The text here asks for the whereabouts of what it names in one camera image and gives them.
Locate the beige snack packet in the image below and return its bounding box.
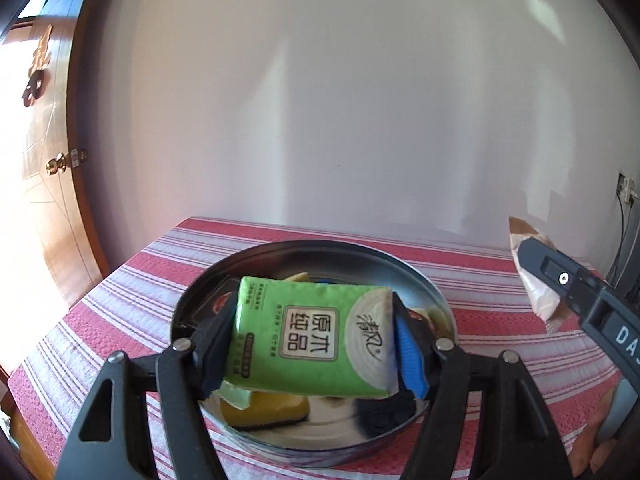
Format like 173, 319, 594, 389
508, 214, 574, 334

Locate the yellow green scrub sponge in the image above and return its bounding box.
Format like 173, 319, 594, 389
216, 384, 310, 429

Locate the green tissue pack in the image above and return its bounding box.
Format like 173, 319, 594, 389
224, 276, 399, 399

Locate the black playing card box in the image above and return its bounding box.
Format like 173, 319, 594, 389
190, 276, 240, 326

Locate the person's right hand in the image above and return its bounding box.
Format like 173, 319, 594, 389
568, 382, 628, 479

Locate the red white striped tablecloth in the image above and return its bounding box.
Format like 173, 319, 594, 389
9, 217, 618, 463

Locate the round metal tin tray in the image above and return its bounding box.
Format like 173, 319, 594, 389
170, 240, 458, 468

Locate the wooden door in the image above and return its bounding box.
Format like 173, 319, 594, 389
1, 0, 108, 306

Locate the brass door knob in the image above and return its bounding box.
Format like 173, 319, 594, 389
44, 148, 89, 177

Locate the dark door hanging ornament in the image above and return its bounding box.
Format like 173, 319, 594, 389
22, 24, 53, 107

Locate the black power cable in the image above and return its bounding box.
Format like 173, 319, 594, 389
606, 194, 640, 286

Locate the wall power socket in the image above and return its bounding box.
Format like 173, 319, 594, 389
616, 172, 638, 204

